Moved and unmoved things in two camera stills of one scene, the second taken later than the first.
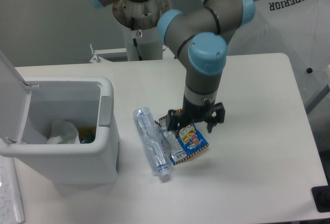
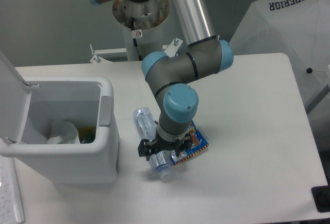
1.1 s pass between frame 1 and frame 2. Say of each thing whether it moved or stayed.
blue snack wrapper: stayed
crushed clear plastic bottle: stayed
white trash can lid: stayed
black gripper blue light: moved
